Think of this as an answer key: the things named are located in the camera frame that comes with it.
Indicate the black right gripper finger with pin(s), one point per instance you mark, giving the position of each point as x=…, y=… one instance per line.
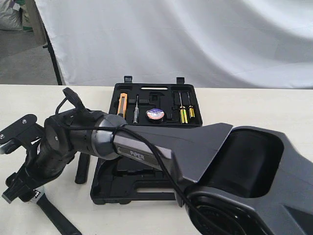
x=14, y=192

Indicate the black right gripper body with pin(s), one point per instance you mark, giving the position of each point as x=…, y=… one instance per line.
x=42, y=165

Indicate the claw hammer black grip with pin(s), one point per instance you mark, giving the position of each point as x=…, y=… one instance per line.
x=82, y=169

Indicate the adjustable wrench black handle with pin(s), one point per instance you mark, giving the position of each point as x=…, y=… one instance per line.
x=62, y=224

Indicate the PVC insulating tape roll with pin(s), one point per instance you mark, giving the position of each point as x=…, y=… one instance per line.
x=155, y=114

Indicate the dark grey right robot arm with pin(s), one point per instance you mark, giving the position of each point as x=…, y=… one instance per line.
x=232, y=181

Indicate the orange utility knife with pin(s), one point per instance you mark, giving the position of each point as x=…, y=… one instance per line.
x=122, y=106

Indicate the clear test pen screwdriver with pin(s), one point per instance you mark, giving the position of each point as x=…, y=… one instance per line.
x=136, y=111

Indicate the black backdrop stand pole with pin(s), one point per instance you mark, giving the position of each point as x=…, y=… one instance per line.
x=53, y=58

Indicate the green printed bag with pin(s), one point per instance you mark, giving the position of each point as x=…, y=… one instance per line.
x=26, y=24

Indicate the yellow black long screwdriver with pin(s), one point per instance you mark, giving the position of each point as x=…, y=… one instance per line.
x=183, y=113

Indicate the white sack bag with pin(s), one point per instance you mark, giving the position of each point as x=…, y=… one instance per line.
x=10, y=16

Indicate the yellow black short screwdriver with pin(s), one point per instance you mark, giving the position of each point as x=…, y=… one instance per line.
x=190, y=107

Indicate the white backdrop cloth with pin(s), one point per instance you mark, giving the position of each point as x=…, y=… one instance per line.
x=212, y=43

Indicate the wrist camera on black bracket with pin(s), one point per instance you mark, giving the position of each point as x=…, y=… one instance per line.
x=22, y=132

